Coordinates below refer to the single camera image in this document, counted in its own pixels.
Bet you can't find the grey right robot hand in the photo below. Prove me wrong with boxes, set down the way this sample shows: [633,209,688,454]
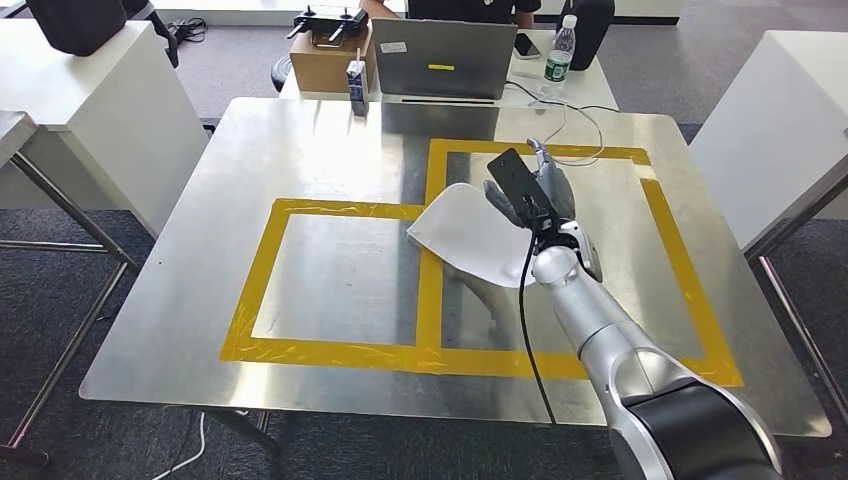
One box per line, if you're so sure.
[482,138,577,231]

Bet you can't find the large curved white plastic part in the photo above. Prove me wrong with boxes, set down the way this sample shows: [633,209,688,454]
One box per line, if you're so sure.
[405,182,539,289]

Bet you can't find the steel workbench table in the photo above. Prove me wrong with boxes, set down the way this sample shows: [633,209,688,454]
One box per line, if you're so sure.
[78,97,833,480]

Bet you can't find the white desk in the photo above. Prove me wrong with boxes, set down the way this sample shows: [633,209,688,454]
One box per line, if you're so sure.
[278,26,621,113]

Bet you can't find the clear water bottle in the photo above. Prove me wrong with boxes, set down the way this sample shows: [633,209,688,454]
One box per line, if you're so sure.
[541,14,578,94]

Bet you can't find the large yellow tape rectangle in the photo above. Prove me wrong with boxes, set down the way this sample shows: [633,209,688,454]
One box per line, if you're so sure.
[417,137,745,389]

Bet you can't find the black smartphone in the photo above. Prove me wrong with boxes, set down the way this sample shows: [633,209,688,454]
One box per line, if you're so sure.
[513,31,543,61]

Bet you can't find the grey laptop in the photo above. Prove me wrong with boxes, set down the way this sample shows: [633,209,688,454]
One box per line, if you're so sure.
[370,17,519,102]

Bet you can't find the white table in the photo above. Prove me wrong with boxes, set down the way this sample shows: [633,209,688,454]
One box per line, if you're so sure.
[0,18,211,238]
[688,29,848,253]

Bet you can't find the small blue drink carton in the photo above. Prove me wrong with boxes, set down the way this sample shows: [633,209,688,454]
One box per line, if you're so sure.
[346,47,370,119]

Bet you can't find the brown cardboard box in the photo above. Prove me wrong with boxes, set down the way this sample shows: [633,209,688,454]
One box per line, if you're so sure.
[289,29,378,94]

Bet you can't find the black remote controller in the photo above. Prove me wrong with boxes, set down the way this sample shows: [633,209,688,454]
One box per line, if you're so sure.
[286,5,370,45]

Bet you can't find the black round stool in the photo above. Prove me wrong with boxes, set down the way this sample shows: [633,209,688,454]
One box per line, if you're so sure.
[270,54,294,94]

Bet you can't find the small yellow tape rectangle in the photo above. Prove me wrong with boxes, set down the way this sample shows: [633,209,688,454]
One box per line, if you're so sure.
[219,197,444,376]

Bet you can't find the black office chair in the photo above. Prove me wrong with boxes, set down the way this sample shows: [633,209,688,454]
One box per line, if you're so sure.
[122,0,181,69]

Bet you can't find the black bag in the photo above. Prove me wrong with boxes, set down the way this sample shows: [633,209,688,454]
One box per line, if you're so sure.
[26,0,127,58]

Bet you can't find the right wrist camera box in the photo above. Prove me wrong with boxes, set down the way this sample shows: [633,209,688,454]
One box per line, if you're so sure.
[486,147,563,233]

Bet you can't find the thin cable loop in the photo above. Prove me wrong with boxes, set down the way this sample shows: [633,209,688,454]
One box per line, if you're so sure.
[504,79,624,168]

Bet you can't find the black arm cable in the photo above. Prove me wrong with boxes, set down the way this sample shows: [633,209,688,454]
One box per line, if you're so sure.
[518,195,559,427]

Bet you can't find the black cable bundle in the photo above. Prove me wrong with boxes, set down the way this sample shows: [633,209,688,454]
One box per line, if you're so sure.
[165,17,208,45]

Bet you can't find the white power cable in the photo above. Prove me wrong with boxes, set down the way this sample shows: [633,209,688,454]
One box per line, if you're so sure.
[150,410,208,480]

